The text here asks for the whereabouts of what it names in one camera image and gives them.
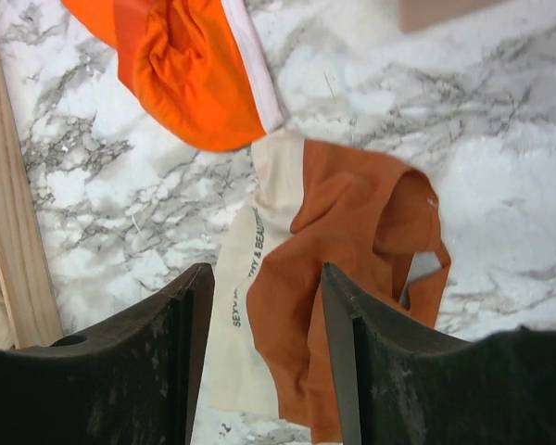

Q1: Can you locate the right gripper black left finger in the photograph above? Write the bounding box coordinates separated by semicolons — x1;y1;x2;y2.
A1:
0;263;214;444

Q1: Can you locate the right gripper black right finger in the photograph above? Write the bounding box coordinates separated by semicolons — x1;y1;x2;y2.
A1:
322;264;556;444

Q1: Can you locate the rust brown underwear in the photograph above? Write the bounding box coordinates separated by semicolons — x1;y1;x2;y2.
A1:
208;130;450;444

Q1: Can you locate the bright orange underwear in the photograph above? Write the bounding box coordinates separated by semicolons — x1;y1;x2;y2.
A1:
64;0;284;152

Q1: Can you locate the wooden compartment organizer tray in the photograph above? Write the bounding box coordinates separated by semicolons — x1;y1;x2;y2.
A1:
0;59;63;348

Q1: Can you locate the pink plastic file rack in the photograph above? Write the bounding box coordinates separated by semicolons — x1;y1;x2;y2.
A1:
397;0;499;32

